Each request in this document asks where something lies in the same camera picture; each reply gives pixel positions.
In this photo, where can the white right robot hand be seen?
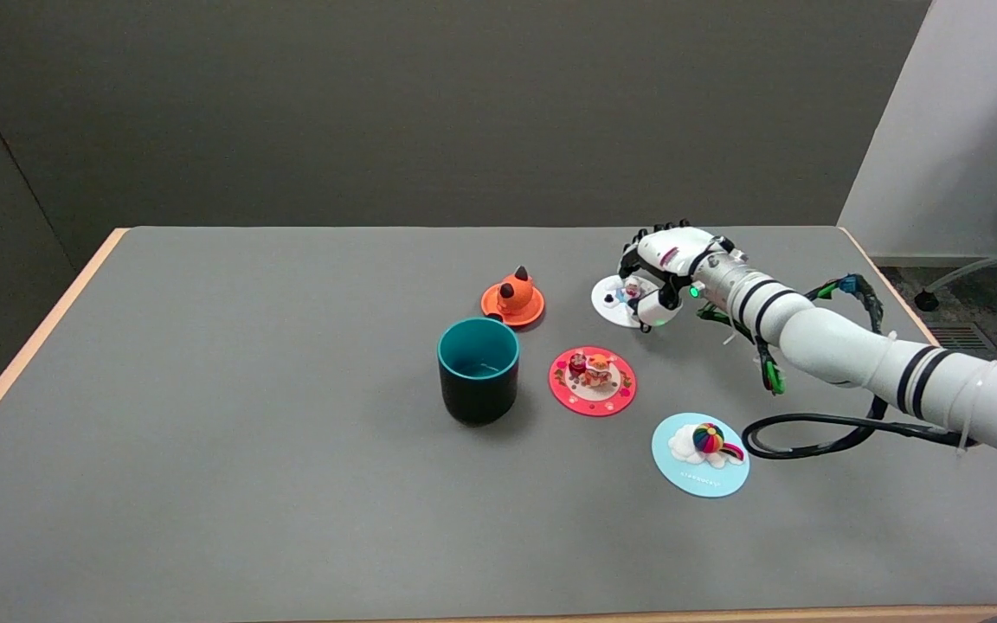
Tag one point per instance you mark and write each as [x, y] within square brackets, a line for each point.
[667, 247]

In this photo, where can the white cup lid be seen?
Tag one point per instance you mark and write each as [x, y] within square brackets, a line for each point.
[607, 309]

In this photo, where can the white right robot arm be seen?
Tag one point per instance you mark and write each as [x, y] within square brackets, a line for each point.
[836, 350]

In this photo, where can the orange fox cup lid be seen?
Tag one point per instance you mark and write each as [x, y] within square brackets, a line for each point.
[513, 298]

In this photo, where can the red cup lid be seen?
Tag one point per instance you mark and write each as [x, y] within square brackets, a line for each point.
[592, 398]

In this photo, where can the light blue rainbow cup lid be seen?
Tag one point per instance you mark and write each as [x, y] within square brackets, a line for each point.
[699, 476]

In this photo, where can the dark teal cup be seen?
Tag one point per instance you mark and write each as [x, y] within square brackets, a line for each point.
[478, 394]

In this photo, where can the office chair base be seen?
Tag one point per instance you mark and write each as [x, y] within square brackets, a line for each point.
[925, 301]

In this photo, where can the floor vent grille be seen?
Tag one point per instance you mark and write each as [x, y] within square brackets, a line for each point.
[953, 337]

